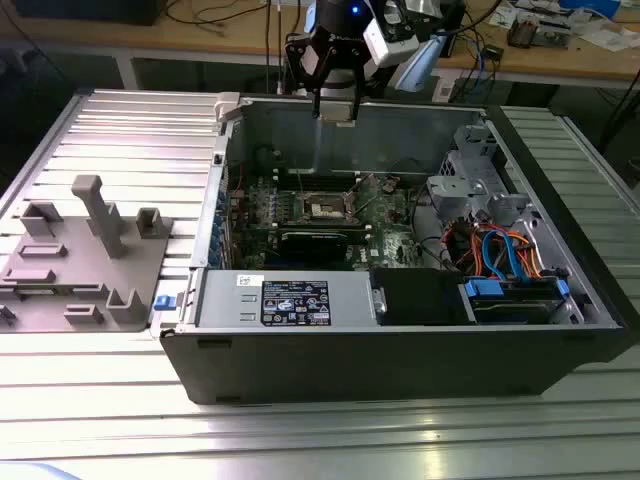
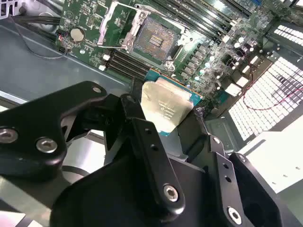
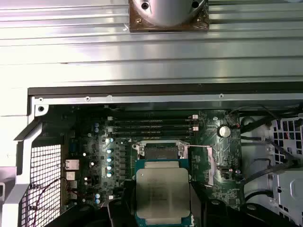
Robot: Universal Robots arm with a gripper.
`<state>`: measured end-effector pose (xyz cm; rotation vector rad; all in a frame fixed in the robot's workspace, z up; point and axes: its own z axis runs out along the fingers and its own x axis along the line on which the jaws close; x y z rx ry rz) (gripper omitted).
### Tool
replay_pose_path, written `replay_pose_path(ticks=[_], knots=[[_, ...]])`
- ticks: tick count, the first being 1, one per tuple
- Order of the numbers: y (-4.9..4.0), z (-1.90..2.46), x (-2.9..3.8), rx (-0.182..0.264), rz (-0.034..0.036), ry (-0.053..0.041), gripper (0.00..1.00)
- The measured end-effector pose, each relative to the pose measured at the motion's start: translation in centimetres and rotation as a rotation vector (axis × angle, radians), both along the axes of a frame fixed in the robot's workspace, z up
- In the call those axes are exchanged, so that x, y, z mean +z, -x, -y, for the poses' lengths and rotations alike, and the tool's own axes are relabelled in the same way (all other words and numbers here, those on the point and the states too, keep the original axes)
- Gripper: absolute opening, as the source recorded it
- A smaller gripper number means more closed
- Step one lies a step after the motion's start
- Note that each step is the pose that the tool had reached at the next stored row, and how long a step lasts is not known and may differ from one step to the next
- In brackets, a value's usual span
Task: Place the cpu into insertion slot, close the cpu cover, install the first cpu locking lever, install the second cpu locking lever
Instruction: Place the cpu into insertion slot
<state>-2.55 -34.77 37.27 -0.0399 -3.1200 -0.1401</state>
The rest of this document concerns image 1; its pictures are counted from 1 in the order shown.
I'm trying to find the green motherboard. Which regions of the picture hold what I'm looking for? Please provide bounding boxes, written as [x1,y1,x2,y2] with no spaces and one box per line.
[225,172,432,274]

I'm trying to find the black PC case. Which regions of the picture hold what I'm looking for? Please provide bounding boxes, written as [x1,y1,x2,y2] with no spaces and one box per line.
[158,91,640,407]

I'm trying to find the copper CPU cooler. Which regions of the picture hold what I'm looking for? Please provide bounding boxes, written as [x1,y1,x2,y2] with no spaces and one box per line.
[507,13,540,50]

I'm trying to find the tall black box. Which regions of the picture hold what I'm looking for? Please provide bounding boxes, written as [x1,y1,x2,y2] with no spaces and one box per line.
[438,0,467,60]

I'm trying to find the silver metal drive cage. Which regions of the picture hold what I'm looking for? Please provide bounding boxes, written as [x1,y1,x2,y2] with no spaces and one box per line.
[424,123,539,236]

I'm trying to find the metal socket cover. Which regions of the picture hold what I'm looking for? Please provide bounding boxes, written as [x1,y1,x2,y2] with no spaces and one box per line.
[343,171,376,219]

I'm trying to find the gray parts rack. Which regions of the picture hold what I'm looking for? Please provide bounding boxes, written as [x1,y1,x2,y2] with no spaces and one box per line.
[0,174,175,334]

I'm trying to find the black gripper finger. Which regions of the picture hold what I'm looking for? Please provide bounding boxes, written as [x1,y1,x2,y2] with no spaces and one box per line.
[329,37,369,122]
[285,29,334,119]

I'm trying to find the gray case latch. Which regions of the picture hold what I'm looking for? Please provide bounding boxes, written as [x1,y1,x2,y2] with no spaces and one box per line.
[212,92,245,122]

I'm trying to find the hard disk in blue carrier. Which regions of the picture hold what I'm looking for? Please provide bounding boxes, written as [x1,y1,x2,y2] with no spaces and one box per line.
[462,277,571,326]

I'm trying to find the black graphics card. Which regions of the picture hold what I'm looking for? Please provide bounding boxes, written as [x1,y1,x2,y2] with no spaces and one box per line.
[277,230,352,263]

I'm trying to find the large black box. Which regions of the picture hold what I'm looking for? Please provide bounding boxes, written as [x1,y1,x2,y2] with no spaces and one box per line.
[9,0,161,27]

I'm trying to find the blue box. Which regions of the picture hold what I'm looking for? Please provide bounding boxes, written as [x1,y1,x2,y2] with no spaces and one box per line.
[558,0,624,17]

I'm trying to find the gray metal drive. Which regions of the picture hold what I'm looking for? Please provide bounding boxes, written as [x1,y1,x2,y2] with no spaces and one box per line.
[537,17,574,50]

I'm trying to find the orange wire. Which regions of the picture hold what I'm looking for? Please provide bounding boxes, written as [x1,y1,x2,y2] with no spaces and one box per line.
[512,234,549,279]

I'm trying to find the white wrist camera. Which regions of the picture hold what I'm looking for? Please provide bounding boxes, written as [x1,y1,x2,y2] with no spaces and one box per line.
[363,18,419,67]

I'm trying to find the silver power supply unit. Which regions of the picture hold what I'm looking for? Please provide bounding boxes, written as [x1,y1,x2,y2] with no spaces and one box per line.
[193,269,377,330]

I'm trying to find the white papers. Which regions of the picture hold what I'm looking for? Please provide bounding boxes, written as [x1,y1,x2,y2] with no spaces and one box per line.
[579,28,640,52]

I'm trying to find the blue data wire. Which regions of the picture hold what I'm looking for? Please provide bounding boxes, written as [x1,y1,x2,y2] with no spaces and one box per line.
[479,223,524,282]

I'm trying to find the white tag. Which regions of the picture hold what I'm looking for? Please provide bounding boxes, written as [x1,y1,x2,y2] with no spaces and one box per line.
[433,77,457,103]

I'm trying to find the CPU socket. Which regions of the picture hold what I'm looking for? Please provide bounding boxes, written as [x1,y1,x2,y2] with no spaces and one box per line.
[298,191,359,226]

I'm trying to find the wooden desk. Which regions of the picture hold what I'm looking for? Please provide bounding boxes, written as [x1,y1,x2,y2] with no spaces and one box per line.
[0,0,640,89]

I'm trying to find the blue cable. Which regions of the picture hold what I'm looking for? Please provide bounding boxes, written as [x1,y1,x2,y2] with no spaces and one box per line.
[474,42,490,89]

